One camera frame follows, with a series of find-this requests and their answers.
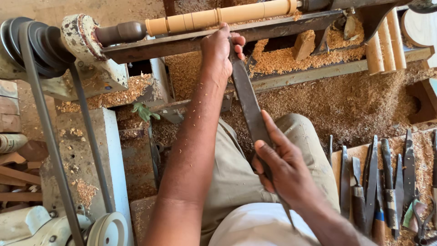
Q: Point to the person's left hand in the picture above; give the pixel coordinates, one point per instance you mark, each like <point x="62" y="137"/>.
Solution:
<point x="215" y="54"/>

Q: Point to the person's right hand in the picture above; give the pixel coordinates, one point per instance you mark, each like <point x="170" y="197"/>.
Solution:
<point x="293" y="170"/>

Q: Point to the long steel skew chisel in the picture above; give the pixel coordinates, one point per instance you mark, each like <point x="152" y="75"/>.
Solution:
<point x="249" y="99"/>

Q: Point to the pale turned wooden spindle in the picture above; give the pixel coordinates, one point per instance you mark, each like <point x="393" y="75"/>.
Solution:
<point x="222" y="15"/>

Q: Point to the rusty metal tool rest bar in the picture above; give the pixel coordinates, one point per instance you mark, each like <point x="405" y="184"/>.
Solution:
<point x="170" y="47"/>

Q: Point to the person's khaki trousers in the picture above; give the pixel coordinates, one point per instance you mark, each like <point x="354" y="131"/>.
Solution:
<point x="232" y="177"/>

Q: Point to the grey metal lathe stand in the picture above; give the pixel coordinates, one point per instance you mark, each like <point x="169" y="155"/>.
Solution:
<point x="164" y="92"/>

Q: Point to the person's white shirt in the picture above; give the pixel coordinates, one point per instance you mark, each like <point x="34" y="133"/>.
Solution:
<point x="259" y="225"/>

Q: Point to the row of metal turning tools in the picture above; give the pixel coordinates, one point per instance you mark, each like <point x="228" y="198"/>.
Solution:
<point x="371" y="184"/>

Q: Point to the heap of wood shavings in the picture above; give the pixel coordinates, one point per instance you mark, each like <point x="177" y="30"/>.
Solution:
<point x="341" y="106"/>

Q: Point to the small wooden block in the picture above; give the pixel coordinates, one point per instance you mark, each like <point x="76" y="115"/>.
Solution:
<point x="304" y="44"/>

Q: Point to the green leaf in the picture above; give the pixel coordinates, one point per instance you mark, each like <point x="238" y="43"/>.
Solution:
<point x="145" y="112"/>

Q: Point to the dark brown lathe drive chuck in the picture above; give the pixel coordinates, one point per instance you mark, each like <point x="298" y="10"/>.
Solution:
<point x="119" y="33"/>

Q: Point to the wooden tool board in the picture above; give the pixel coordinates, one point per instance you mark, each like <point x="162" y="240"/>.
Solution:
<point x="423" y="160"/>

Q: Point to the white cast lathe headstock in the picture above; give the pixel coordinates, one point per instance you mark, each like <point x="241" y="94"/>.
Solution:
<point x="85" y="68"/>

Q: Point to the pale wooden dowel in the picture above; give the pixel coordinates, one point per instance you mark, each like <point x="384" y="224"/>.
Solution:
<point x="387" y="44"/>
<point x="374" y="56"/>
<point x="396" y="37"/>

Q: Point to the metal pliers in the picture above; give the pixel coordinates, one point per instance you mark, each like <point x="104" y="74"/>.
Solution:
<point x="423" y="225"/>

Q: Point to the brown wooden box with hole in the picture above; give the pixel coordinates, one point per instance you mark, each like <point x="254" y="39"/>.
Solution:
<point x="425" y="102"/>

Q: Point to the shaving-covered wooden plank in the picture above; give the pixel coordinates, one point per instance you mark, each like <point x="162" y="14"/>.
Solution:
<point x="141" y="218"/>

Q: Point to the dark metal tailstock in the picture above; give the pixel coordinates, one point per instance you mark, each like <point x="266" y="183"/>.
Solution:
<point x="372" y="17"/>

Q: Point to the black stepped pulley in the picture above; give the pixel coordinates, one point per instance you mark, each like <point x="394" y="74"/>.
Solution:
<point x="44" y="47"/>

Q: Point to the grey drive belt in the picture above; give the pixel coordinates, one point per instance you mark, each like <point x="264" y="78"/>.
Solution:
<point x="51" y="143"/>

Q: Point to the round wooden disc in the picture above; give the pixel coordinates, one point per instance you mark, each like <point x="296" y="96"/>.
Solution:
<point x="420" y="29"/>

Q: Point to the white motor pulley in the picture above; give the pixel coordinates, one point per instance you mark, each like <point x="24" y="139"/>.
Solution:
<point x="109" y="230"/>

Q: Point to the black tailstock handwheel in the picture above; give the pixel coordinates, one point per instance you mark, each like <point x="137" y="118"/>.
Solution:
<point x="423" y="5"/>

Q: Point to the stack of bricks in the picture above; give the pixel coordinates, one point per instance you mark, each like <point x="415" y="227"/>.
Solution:
<point x="8" y="106"/>

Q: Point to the heap of wood scraps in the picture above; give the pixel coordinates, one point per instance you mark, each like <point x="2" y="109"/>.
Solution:
<point x="20" y="174"/>

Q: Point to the white electric motor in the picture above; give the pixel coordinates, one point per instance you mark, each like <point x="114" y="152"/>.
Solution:
<point x="30" y="227"/>

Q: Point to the brown wooden post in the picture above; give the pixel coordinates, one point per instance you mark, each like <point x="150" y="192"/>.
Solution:
<point x="169" y="7"/>

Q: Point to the metal lathe bed rail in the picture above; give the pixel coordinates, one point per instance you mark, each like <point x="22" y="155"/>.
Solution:
<point x="307" y="73"/>

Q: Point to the grey concrete pedestal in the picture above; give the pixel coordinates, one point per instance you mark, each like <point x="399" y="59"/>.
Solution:
<point x="82" y="160"/>

